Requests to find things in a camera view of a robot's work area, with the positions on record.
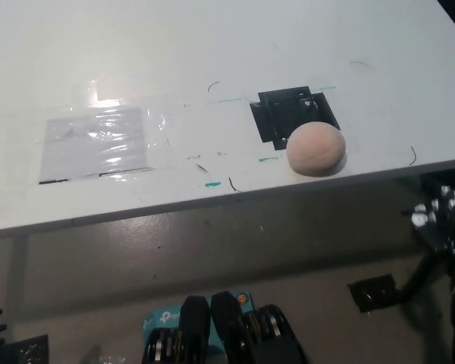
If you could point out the pink dumpling squeeze toy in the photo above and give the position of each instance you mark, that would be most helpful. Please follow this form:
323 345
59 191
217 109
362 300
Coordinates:
315 148

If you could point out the black desk leg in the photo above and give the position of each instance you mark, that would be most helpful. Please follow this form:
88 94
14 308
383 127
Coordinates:
421 275

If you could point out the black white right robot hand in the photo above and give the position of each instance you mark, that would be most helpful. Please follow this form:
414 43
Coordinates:
436 223

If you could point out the black teal robot torso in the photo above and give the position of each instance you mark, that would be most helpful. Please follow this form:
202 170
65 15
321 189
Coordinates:
227 333

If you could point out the crumpled clear plastic wrapper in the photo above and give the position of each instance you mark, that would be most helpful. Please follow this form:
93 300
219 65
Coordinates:
110 359

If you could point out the grey paper under clear film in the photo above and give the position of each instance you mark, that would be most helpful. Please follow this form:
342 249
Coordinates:
93 142

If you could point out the black tape mask patch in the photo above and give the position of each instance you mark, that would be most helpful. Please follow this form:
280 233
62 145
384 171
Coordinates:
278 117

